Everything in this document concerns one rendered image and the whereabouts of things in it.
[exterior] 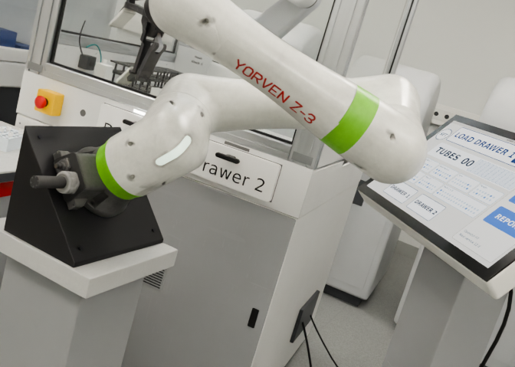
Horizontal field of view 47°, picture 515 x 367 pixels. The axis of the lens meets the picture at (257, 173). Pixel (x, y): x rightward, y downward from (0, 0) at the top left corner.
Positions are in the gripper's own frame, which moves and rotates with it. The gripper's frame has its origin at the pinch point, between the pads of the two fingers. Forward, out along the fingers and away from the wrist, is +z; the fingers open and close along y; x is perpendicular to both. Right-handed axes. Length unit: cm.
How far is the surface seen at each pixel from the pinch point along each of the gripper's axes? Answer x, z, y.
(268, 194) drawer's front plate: -51, 17, -26
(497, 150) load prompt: -59, -46, -34
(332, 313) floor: -178, 119, -60
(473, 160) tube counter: -57, -42, -35
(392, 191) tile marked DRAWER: -51, -24, -37
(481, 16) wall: -338, 67, 129
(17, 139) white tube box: 3, 57, 0
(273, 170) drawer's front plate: -51, 13, -20
